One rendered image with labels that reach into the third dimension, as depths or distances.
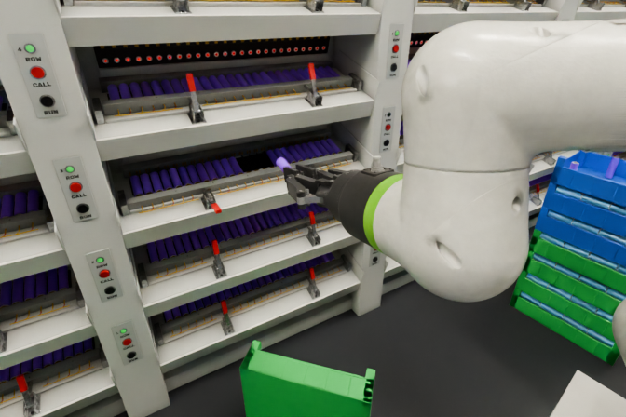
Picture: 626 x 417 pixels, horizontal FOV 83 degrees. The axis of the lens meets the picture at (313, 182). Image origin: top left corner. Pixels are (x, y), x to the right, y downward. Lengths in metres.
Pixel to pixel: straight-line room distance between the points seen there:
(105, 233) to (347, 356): 0.76
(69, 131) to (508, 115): 0.64
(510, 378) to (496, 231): 0.99
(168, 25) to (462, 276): 0.59
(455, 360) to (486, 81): 1.05
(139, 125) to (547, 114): 0.64
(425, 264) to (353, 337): 0.93
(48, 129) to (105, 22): 0.19
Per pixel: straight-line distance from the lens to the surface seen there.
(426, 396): 1.15
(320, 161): 0.93
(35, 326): 0.96
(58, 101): 0.70
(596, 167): 1.40
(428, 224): 0.30
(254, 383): 0.95
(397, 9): 0.92
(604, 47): 0.31
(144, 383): 1.07
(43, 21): 0.69
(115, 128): 0.74
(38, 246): 0.83
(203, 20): 0.71
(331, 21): 0.82
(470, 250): 0.30
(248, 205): 0.83
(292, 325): 1.20
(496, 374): 1.26
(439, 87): 0.28
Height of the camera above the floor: 0.94
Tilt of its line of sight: 26 degrees down
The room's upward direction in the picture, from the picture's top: straight up
